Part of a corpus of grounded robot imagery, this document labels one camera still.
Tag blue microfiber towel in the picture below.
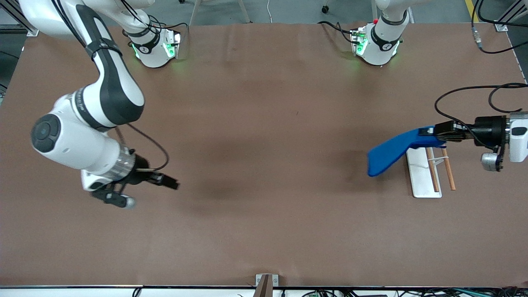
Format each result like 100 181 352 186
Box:
367 126 447 178

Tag white towel rack wooden bars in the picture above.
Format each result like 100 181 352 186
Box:
406 147 457 199

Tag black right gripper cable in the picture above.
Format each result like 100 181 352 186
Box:
115 123 170 172

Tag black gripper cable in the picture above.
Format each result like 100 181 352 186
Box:
434 82 528 139
115 123 170 172

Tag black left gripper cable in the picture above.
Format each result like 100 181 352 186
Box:
434 82 528 139

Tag black cable with metal plug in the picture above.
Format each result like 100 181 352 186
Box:
471 0 528 54

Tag white table edge rail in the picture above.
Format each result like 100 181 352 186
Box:
0 285 528 297

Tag metal bracket with brown post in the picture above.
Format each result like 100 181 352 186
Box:
254 273 279 297

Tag black left arm base cable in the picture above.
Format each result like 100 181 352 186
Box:
317 21 358 44

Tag aluminium frame profile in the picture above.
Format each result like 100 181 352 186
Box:
0 0 40 38

